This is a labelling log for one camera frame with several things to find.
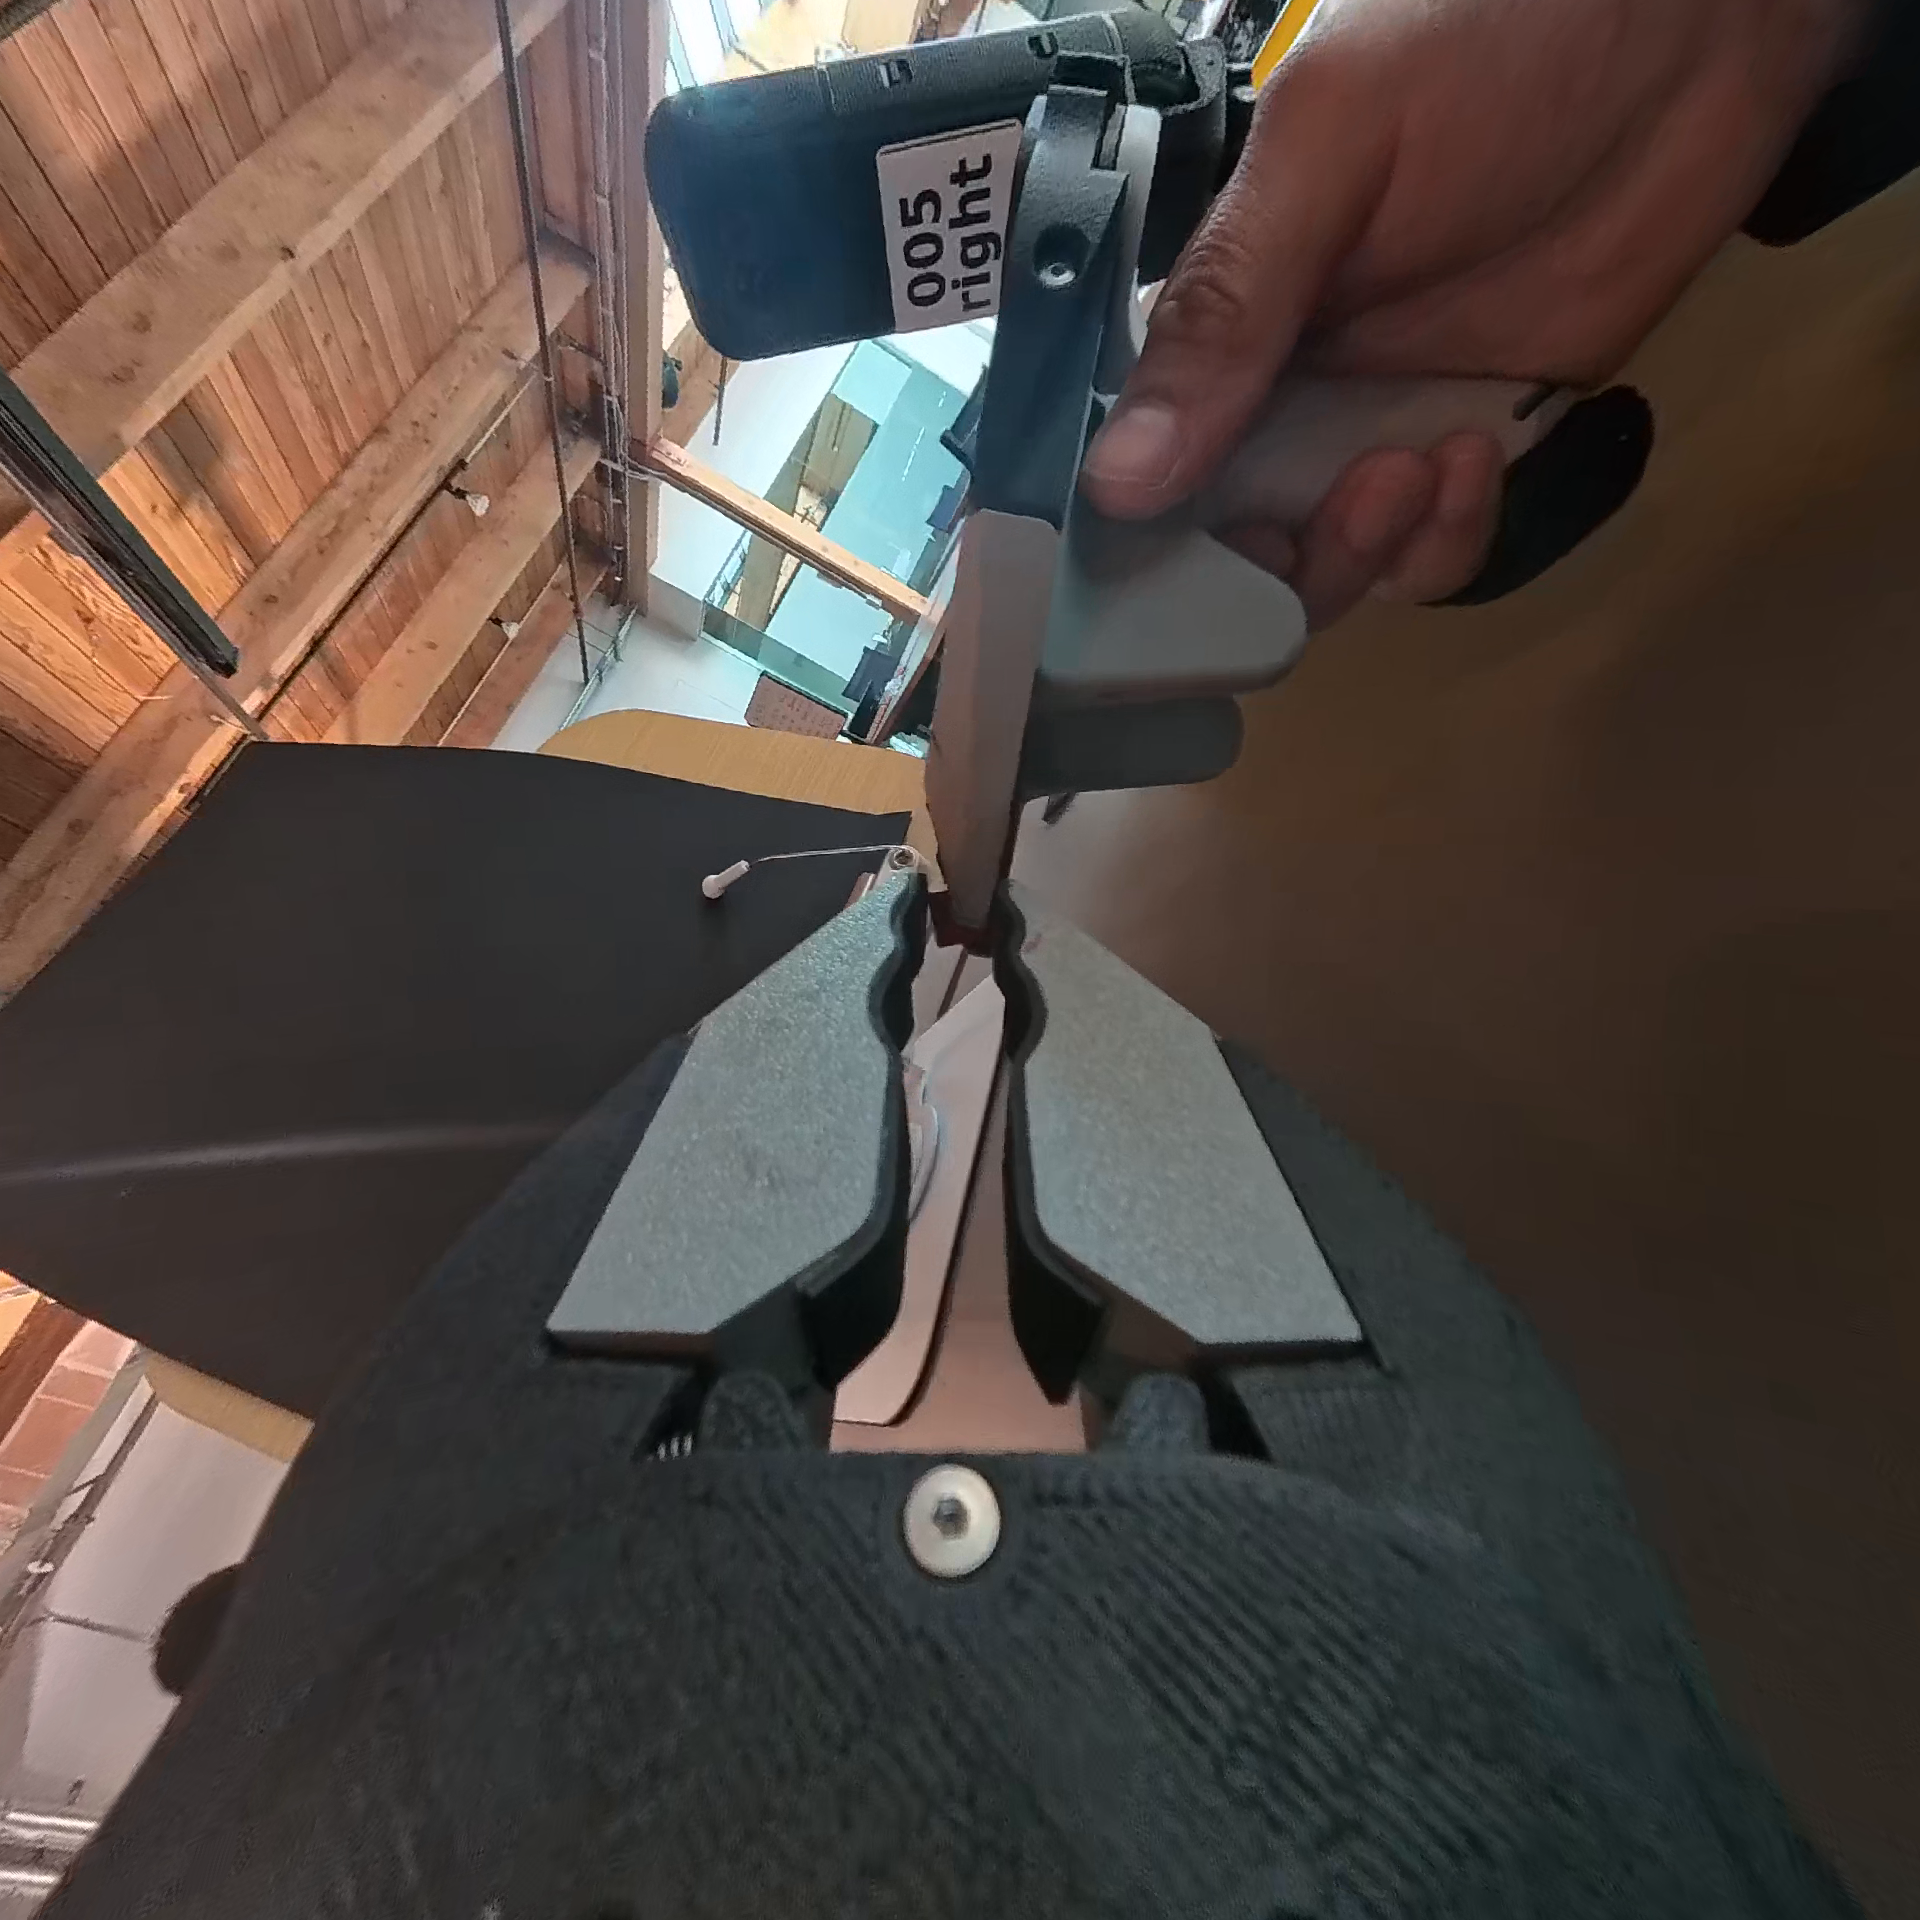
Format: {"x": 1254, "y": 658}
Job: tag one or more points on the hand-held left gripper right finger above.
{"x": 1171, "y": 1185}

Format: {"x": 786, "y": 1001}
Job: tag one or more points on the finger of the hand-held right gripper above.
{"x": 1171, "y": 616}
{"x": 991, "y": 675}

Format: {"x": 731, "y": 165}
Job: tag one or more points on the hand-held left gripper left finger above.
{"x": 734, "y": 1170}

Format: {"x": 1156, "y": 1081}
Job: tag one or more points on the small red block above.
{"x": 946, "y": 926}

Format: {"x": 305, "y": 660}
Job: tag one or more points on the person's right hand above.
{"x": 1425, "y": 194}

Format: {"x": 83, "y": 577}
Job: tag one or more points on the black panel with wooden rim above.
{"x": 377, "y": 973}

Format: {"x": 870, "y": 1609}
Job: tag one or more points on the black ceiling rail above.
{"x": 119, "y": 540}

